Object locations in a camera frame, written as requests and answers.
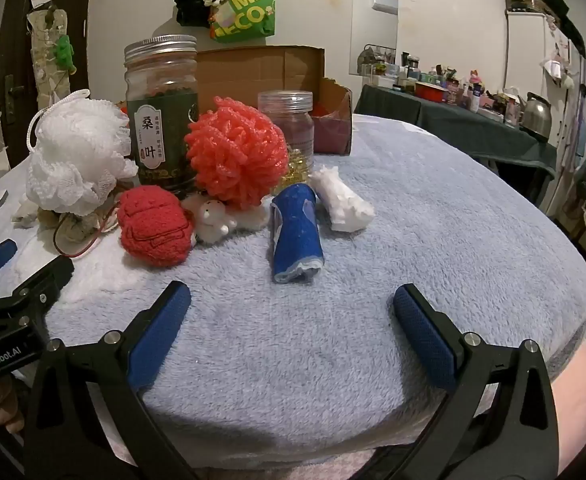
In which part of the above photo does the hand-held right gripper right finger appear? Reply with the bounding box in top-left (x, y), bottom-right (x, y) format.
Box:
top-left (392, 283), bottom-right (560, 480)

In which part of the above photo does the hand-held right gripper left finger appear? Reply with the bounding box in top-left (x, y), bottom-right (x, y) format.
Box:
top-left (23, 281), bottom-right (199, 480)

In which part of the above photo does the red knitted pouch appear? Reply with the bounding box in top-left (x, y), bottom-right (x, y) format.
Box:
top-left (117, 185), bottom-right (196, 267)

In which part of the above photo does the white mesh bath loofah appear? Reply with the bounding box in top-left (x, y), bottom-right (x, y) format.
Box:
top-left (25, 88), bottom-right (138, 217)

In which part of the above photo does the blue cloth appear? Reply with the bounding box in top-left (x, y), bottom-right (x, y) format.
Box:
top-left (270, 184), bottom-right (325, 285)

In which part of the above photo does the red mesh bath loofah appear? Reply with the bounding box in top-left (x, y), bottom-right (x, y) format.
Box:
top-left (184, 96), bottom-right (290, 211)

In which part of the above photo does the cardboard box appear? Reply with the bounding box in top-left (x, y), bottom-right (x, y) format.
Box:
top-left (195, 46), bottom-right (354, 157)

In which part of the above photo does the person's left hand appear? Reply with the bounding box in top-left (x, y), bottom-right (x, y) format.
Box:
top-left (0, 375), bottom-right (26, 433)

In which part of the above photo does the small white bear plush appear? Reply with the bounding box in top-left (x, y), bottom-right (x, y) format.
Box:
top-left (182, 195), bottom-right (239, 245)

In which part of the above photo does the white rolled cloth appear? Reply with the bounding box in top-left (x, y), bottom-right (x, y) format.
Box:
top-left (309, 165), bottom-right (376, 232)

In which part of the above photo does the pink cloth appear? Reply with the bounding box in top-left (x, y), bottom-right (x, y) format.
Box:
top-left (546, 335), bottom-right (586, 461)

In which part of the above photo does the beige hanging door organizer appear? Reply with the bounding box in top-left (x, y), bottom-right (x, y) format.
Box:
top-left (25, 7), bottom-right (76, 111)

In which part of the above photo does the large glass jar green label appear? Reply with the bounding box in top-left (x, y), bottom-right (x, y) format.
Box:
top-left (124, 35), bottom-right (200, 192)

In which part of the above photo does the table with dark green cloth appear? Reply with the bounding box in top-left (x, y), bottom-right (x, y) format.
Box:
top-left (354, 84), bottom-right (558, 208)

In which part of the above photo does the green plush toy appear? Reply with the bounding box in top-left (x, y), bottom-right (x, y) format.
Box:
top-left (54, 35), bottom-right (76, 73)

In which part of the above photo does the dark wooden door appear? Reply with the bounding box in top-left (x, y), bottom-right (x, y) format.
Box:
top-left (0, 0), bottom-right (96, 171)

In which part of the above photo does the clear plastic jar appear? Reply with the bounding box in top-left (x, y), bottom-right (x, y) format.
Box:
top-left (257, 90), bottom-right (316, 183)

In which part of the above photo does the red pot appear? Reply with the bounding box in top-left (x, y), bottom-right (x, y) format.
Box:
top-left (414, 81), bottom-right (448, 103)

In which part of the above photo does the steel kettle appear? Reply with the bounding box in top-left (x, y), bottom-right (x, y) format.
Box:
top-left (518, 92), bottom-right (553, 142)

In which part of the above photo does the cluster of bottles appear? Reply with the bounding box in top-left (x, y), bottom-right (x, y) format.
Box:
top-left (358, 45), bottom-right (524, 128)

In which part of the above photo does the white cabinet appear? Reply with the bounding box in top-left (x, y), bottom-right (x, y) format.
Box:
top-left (503, 10), bottom-right (586, 211)

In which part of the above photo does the green tote bag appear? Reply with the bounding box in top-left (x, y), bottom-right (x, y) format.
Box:
top-left (209, 0), bottom-right (277, 43)

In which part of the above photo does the dark clothing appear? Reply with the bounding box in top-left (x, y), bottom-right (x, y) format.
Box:
top-left (527, 0), bottom-right (586, 58)

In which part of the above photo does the wall mirror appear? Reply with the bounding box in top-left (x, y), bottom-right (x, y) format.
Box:
top-left (349, 0), bottom-right (399, 76)

